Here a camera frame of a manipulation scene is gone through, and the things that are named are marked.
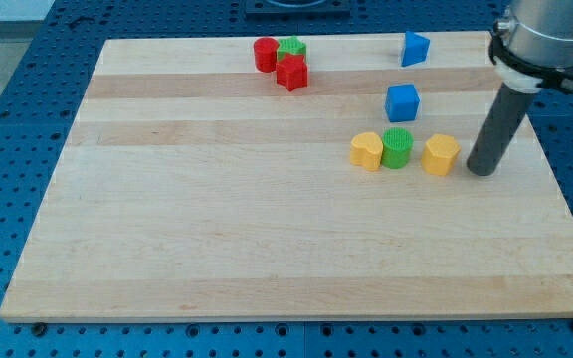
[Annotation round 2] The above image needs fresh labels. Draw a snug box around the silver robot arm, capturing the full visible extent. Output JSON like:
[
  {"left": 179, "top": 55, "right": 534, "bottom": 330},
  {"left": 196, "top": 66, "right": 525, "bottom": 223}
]
[{"left": 488, "top": 0, "right": 573, "bottom": 94}]

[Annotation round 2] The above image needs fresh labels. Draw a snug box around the yellow heart block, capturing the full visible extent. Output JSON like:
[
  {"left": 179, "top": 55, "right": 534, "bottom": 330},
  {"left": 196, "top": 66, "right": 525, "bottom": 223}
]
[{"left": 349, "top": 132, "right": 383, "bottom": 171}]

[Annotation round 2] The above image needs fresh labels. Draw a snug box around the red star block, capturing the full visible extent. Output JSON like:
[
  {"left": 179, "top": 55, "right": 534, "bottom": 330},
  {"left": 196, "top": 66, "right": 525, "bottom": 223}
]
[{"left": 276, "top": 54, "right": 308, "bottom": 91}]

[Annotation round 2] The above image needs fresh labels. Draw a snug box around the green star block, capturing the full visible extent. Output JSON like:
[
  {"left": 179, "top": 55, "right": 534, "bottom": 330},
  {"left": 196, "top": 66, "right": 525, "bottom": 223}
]
[{"left": 277, "top": 36, "right": 307, "bottom": 62}]

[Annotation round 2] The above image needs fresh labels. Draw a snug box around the light wooden board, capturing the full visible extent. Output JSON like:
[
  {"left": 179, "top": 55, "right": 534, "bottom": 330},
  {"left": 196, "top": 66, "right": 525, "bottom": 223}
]
[{"left": 0, "top": 32, "right": 573, "bottom": 323}]

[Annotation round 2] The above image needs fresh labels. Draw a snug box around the green cylinder block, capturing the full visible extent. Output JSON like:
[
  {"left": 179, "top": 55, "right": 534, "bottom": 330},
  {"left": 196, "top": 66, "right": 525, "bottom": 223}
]
[{"left": 381, "top": 127, "right": 414, "bottom": 169}]

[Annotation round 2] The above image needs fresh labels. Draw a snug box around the red cylinder block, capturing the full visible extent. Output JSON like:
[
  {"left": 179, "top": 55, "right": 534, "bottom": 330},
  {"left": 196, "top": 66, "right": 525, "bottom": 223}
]
[{"left": 253, "top": 37, "right": 280, "bottom": 73}]

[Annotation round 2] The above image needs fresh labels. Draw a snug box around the blue cube block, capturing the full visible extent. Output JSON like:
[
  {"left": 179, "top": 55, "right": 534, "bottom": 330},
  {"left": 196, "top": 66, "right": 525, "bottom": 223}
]
[{"left": 384, "top": 84, "right": 420, "bottom": 122}]

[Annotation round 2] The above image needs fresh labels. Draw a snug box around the yellow hexagon block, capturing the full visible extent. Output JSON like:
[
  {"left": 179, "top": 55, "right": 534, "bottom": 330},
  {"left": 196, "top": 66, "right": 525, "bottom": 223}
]
[{"left": 421, "top": 134, "right": 461, "bottom": 176}]

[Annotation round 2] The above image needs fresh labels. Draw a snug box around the blue triangle block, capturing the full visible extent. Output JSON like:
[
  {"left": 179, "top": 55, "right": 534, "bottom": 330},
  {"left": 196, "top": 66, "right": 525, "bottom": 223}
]
[{"left": 401, "top": 31, "right": 430, "bottom": 67}]

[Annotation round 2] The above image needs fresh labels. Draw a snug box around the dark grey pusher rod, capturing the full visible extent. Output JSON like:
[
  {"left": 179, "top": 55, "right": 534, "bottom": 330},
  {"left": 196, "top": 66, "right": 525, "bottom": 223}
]
[{"left": 467, "top": 84, "right": 535, "bottom": 176}]

